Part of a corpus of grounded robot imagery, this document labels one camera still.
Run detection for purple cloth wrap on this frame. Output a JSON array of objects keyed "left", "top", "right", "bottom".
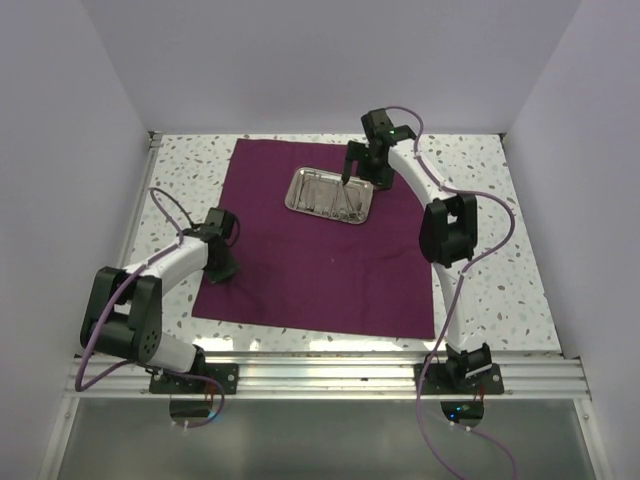
[{"left": 192, "top": 139, "right": 435, "bottom": 339}]

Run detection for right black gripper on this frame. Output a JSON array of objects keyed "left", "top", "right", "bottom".
[{"left": 343, "top": 140, "right": 395, "bottom": 193}]

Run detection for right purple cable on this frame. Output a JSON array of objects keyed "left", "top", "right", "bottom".
[{"left": 384, "top": 104, "right": 519, "bottom": 480}]

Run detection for purple cable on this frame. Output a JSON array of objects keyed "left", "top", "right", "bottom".
[
  {"left": 73, "top": 187, "right": 225, "bottom": 430},
  {"left": 384, "top": 104, "right": 519, "bottom": 480}
]

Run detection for steel hemostat forceps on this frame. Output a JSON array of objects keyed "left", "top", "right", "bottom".
[{"left": 338, "top": 183, "right": 363, "bottom": 223}]

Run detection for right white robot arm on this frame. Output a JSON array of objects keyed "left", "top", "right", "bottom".
[{"left": 341, "top": 108, "right": 493, "bottom": 393}]

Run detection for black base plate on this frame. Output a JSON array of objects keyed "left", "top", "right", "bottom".
[
  {"left": 421, "top": 363, "right": 505, "bottom": 396},
  {"left": 149, "top": 363, "right": 240, "bottom": 395}
]

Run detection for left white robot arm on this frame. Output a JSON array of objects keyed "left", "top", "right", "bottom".
[{"left": 80, "top": 208, "right": 240, "bottom": 393}]

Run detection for long steel scissors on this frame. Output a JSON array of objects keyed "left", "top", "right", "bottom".
[{"left": 327, "top": 180, "right": 344, "bottom": 219}]

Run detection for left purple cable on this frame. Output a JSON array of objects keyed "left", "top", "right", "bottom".
[{"left": 73, "top": 187, "right": 225, "bottom": 430}]

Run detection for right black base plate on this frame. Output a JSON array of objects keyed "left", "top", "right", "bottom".
[{"left": 421, "top": 363, "right": 505, "bottom": 396}]

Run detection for steel instrument tray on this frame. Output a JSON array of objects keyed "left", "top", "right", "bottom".
[{"left": 285, "top": 167, "right": 374, "bottom": 225}]

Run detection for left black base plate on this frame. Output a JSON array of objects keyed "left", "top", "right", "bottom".
[{"left": 149, "top": 363, "right": 240, "bottom": 395}]

